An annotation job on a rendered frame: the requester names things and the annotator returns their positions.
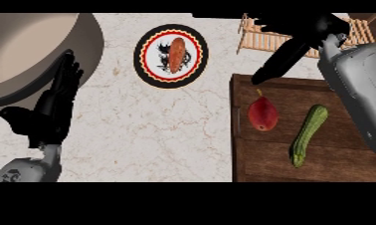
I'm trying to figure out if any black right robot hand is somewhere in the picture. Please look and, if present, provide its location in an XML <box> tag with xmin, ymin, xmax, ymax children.
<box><xmin>191</xmin><ymin>12</ymin><xmax>353</xmax><ymax>86</ymax></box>

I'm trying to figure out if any orange sweet potato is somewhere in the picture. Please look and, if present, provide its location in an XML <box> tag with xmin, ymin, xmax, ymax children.
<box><xmin>169</xmin><ymin>37</ymin><xmax>189</xmax><ymax>75</ymax></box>

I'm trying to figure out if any black red patterned plate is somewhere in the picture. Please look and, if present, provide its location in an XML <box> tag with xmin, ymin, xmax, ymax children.
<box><xmin>133</xmin><ymin>23</ymin><xmax>210</xmax><ymax>90</ymax></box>

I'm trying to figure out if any dark brown wooden tray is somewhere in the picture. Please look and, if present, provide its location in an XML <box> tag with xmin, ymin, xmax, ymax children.
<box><xmin>229</xmin><ymin>73</ymin><xmax>376</xmax><ymax>183</ymax></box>

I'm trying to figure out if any pale wooden tiered shelf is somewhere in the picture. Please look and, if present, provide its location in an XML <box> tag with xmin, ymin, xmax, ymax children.
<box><xmin>236</xmin><ymin>12</ymin><xmax>376</xmax><ymax>60</ymax></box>

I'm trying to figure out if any green zucchini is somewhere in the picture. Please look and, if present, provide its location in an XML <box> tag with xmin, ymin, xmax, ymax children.
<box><xmin>290</xmin><ymin>104</ymin><xmax>331</xmax><ymax>169</ymax></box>

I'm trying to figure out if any large beige round bowl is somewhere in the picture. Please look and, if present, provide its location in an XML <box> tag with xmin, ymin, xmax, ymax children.
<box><xmin>0</xmin><ymin>13</ymin><xmax>107</xmax><ymax>108</ymax></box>

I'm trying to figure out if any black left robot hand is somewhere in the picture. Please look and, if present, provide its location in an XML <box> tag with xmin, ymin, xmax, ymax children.
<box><xmin>0</xmin><ymin>49</ymin><xmax>86</xmax><ymax>149</ymax></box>

